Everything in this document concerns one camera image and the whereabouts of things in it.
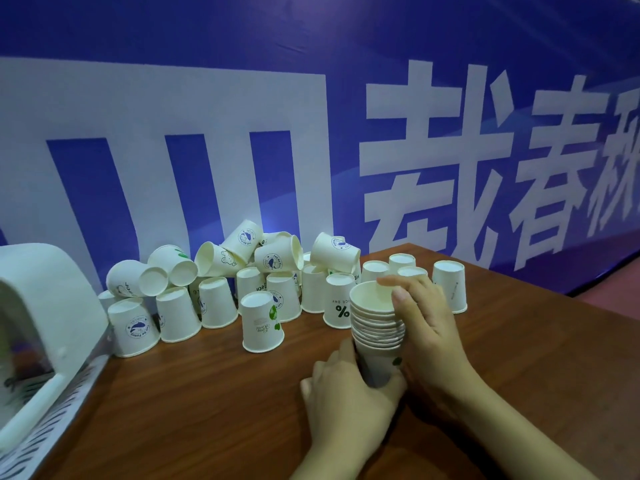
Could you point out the person's right hand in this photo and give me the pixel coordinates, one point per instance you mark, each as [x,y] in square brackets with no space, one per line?
[430,339]

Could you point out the person's left hand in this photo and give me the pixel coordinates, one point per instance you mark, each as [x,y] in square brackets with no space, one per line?
[350,409]

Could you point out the nested stack of paper cups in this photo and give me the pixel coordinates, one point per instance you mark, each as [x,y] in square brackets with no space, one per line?
[370,314]

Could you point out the pile of paper cups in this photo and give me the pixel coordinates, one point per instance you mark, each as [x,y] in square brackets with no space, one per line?
[177,314]

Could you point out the white plastic storage box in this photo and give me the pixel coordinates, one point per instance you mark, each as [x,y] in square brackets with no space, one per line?
[45,294]

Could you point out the person's right forearm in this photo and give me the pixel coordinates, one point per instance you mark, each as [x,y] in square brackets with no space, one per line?
[510,434]

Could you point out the brown wooden table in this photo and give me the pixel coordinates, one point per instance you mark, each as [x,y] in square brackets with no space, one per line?
[200,419]

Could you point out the white slotted drain tray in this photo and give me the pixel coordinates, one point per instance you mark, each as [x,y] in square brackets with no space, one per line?
[60,419]

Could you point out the blue white backdrop banner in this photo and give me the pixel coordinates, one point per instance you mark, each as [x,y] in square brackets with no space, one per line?
[75,94]

